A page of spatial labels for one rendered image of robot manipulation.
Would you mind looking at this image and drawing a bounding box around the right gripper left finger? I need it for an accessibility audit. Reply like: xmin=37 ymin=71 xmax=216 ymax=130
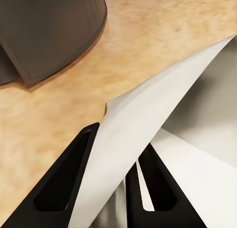
xmin=1 ymin=122 xmax=100 ymax=228

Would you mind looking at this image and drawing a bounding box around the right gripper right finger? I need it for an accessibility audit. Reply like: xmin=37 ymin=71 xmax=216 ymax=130
xmin=125 ymin=143 xmax=207 ymax=228

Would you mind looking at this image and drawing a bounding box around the paper coffee filter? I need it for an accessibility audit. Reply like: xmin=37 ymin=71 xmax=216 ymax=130
xmin=68 ymin=33 xmax=237 ymax=228

